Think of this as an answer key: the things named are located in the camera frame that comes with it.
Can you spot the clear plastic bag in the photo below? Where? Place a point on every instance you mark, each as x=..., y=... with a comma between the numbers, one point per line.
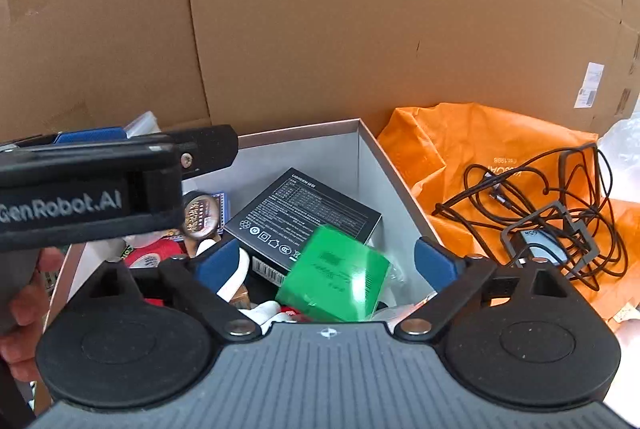
x=142, y=123
x=622, y=149

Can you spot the black charger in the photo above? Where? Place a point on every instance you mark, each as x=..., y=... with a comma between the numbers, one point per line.
x=545, y=241

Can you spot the grey box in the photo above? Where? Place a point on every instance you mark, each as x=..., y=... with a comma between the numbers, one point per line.
x=325, y=159

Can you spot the person's left hand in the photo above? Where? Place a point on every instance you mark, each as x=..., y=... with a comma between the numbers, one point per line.
x=27, y=304

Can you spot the orange bag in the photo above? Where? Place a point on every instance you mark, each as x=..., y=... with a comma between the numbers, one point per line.
x=450, y=144

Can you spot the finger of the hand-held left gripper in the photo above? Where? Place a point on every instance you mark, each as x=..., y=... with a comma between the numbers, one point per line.
x=210, y=149
x=90, y=136

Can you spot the round brown tin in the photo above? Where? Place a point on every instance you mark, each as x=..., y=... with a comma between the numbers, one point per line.
x=200, y=216

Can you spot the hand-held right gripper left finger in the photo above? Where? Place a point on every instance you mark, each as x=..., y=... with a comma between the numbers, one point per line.
x=219, y=261

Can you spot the large cardboard box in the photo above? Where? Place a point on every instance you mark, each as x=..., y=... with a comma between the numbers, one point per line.
x=350, y=19

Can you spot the black product box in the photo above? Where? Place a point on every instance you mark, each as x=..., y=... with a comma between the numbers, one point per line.
x=300, y=214

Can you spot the green box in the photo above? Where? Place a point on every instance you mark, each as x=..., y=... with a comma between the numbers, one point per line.
x=332, y=274

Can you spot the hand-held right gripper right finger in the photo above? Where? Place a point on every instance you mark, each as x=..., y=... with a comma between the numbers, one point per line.
x=434, y=261

